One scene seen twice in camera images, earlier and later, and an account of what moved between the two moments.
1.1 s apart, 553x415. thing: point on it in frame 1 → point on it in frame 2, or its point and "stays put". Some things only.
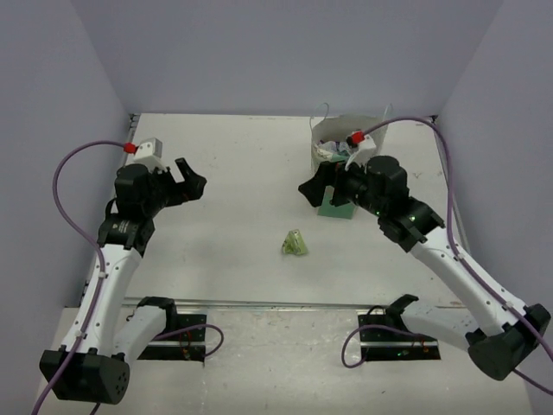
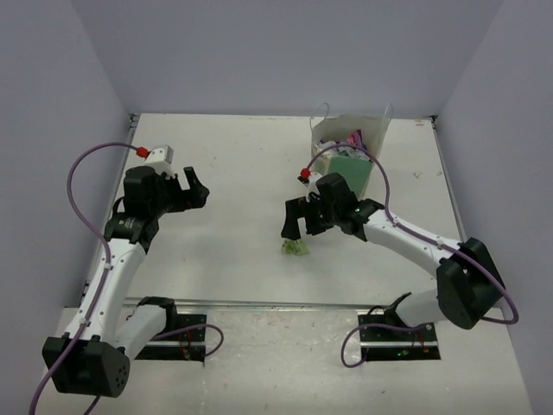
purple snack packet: [333, 146] → [356, 138]
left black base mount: [187, 345] stays put
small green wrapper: [294, 243] stays put
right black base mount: [378, 346] stays put
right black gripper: [330, 174] → [297, 208]
